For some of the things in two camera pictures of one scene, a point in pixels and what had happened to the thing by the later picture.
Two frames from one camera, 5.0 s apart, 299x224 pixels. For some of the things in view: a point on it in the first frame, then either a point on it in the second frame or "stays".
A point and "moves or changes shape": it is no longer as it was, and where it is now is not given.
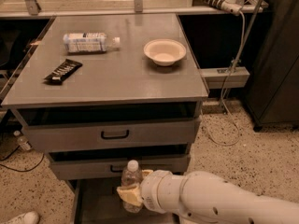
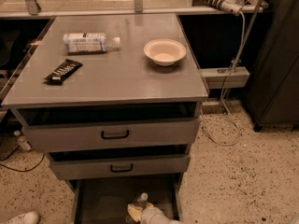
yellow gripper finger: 147,172 -> 149,205
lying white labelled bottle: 89,43 stays
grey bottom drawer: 97,202 stays
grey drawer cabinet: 100,90 stays
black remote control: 65,69 stays
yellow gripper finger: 131,194 -> 135,212
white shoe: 28,217 stays
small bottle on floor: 22,141 stays
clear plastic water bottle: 132,175 moves or changes shape
